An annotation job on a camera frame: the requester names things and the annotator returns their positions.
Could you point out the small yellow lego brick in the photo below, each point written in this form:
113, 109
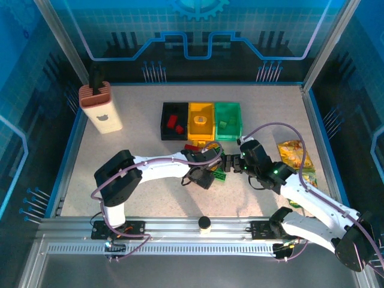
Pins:
196, 143

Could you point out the small green lego brick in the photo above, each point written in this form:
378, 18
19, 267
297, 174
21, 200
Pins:
232, 120
222, 124

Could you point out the orange rounded lego brick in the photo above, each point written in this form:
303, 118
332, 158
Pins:
205, 120

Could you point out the small red lego brick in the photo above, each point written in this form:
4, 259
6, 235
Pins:
179, 129

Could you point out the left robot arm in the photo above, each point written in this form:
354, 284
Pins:
156, 166

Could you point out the green plastic bin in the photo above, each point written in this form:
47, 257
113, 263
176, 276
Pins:
228, 135

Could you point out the yellow plastic bin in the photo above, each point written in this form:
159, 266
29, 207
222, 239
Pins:
201, 136

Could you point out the yellow snack bag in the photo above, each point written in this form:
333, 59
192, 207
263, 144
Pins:
295, 156

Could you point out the black plastic bin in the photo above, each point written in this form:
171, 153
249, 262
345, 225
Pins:
174, 136

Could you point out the black capped cream jar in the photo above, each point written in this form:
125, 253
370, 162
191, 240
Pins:
205, 222

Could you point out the green snack bag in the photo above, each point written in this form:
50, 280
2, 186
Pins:
295, 204

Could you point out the blue circuit pattern backdrop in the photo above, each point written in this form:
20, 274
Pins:
195, 18

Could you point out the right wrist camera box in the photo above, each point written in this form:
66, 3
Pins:
246, 139

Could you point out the aluminium front rail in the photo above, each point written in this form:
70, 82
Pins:
168, 225

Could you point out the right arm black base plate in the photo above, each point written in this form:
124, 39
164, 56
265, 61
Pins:
261, 229

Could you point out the aluminium side rail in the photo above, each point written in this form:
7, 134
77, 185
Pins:
312, 120

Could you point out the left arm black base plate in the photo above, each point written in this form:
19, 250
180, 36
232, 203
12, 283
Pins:
135, 228

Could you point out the aluminium enclosure post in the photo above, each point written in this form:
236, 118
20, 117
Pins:
332, 36
59, 36

